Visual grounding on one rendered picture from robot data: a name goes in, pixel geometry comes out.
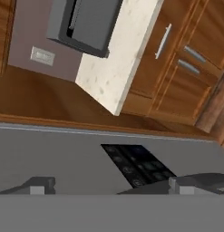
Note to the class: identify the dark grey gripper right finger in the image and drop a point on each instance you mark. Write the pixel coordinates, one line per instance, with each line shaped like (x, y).
(189, 182)

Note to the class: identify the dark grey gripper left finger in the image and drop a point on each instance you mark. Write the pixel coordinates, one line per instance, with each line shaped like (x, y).
(40, 182)

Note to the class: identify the wooden cupboard door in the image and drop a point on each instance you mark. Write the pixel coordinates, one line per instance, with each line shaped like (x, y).
(152, 72)

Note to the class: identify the grey fridge with black panel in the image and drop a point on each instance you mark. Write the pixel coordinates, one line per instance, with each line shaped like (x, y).
(56, 160)

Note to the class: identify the wooden drawer front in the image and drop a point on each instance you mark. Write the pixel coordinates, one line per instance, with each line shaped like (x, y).
(213, 33)
(183, 93)

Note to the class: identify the grey microwave oven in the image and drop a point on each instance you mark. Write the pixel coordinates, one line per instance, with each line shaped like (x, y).
(92, 24)

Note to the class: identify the grey wall socket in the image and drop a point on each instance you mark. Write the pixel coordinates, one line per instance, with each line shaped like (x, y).
(42, 56)

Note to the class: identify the wooden wall cupboard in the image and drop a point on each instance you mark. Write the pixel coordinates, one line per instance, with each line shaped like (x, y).
(3, 33)

